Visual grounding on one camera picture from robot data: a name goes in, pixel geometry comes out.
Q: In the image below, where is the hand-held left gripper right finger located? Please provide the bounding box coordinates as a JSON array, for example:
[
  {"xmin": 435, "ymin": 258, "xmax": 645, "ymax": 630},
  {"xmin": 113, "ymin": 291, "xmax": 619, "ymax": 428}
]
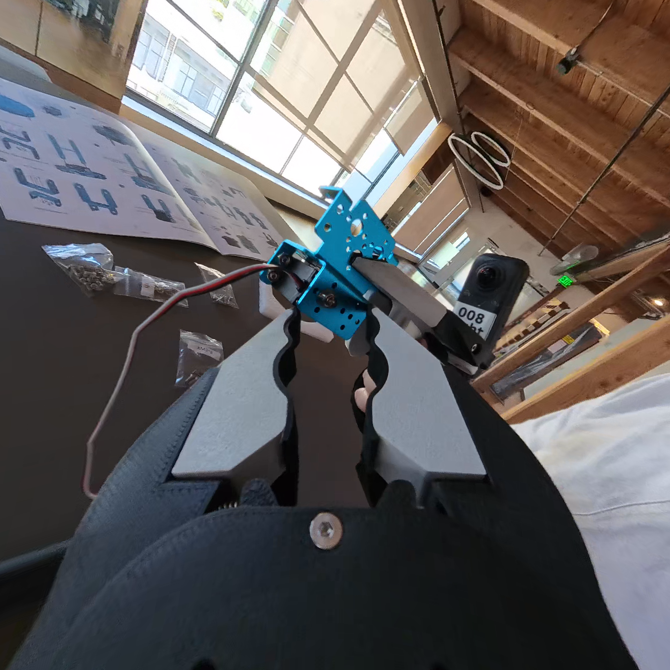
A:
[{"xmin": 355, "ymin": 308, "xmax": 489, "ymax": 507}]

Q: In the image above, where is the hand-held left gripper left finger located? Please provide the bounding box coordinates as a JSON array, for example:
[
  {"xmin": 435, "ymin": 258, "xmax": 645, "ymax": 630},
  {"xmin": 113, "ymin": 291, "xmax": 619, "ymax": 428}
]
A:
[{"xmin": 172, "ymin": 308, "xmax": 303, "ymax": 504}]

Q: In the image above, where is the blue metal toy robot arm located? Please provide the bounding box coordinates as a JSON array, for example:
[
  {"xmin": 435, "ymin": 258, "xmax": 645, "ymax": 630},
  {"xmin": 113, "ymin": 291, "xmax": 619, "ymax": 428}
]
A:
[{"xmin": 260, "ymin": 186, "xmax": 400, "ymax": 338}]

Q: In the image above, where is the red white servo cable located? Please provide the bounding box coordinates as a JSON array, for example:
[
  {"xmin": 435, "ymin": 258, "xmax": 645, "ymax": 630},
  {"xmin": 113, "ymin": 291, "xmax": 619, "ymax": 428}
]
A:
[{"xmin": 83, "ymin": 263, "xmax": 286, "ymax": 499}]

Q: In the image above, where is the dark desk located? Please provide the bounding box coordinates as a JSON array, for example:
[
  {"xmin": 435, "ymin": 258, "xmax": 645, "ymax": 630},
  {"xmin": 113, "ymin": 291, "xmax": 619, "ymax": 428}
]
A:
[{"xmin": 0, "ymin": 63, "xmax": 378, "ymax": 652}]

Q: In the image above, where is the round grey ceiling fixture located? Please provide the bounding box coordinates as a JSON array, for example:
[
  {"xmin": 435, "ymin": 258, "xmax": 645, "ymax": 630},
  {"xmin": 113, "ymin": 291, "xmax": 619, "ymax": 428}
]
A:
[{"xmin": 550, "ymin": 245, "xmax": 599, "ymax": 276}]

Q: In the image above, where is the black wrapped rack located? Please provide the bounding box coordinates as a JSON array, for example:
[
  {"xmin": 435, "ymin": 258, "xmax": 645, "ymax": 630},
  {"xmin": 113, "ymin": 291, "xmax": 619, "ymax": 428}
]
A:
[{"xmin": 492, "ymin": 322, "xmax": 603, "ymax": 404}]

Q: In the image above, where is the window with beige roller shade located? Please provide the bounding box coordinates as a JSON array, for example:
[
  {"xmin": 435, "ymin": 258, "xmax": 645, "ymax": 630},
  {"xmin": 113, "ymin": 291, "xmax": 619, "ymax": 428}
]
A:
[{"xmin": 390, "ymin": 166, "xmax": 470, "ymax": 252}]

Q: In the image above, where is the person's white t-shirt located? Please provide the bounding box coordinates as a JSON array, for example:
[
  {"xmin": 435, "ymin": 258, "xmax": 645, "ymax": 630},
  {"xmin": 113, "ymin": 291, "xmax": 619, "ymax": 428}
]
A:
[{"xmin": 510, "ymin": 374, "xmax": 670, "ymax": 670}]

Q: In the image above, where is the group of clear screw bags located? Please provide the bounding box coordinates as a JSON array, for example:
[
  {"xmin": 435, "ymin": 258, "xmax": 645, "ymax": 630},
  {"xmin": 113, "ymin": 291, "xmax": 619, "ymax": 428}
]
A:
[{"xmin": 42, "ymin": 243, "xmax": 239, "ymax": 388}]

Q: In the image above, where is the large grid window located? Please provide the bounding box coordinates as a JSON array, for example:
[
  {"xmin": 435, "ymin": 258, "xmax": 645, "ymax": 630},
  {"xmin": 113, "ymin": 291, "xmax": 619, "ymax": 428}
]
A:
[{"xmin": 126, "ymin": 0, "xmax": 438, "ymax": 182}]

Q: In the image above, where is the open assembly instruction manual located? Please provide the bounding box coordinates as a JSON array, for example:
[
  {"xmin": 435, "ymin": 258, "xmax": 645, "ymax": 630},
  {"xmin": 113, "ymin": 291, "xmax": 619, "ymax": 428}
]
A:
[{"xmin": 0, "ymin": 79, "xmax": 286, "ymax": 261}]

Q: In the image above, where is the white foam frame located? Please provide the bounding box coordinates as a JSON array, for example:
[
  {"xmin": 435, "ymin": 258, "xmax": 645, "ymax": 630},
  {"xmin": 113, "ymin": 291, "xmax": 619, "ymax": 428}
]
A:
[{"xmin": 259, "ymin": 283, "xmax": 336, "ymax": 343}]

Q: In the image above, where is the white ring ceiling lamp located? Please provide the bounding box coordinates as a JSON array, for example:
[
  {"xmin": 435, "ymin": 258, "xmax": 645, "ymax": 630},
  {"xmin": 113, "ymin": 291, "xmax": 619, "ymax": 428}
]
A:
[
  {"xmin": 448, "ymin": 133, "xmax": 505, "ymax": 191},
  {"xmin": 470, "ymin": 130, "xmax": 512, "ymax": 169}
]

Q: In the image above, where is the thick wooden post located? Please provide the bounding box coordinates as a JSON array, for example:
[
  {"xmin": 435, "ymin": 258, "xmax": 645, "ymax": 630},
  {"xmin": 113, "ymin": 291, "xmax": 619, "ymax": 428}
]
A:
[{"xmin": 500, "ymin": 314, "xmax": 670, "ymax": 425}]

